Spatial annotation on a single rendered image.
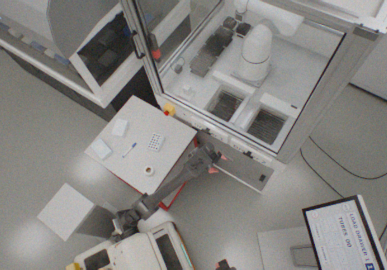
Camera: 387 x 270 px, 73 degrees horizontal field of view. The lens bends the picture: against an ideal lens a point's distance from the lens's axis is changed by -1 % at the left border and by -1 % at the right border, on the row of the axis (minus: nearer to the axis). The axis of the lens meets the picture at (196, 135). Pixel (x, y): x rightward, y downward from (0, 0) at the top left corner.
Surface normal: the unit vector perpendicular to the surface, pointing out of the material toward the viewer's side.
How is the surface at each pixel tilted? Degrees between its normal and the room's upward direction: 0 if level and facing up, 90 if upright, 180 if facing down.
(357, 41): 90
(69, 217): 0
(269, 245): 3
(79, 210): 0
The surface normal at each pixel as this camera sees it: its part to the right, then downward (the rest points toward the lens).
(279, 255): -0.11, -0.41
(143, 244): 0.55, -0.60
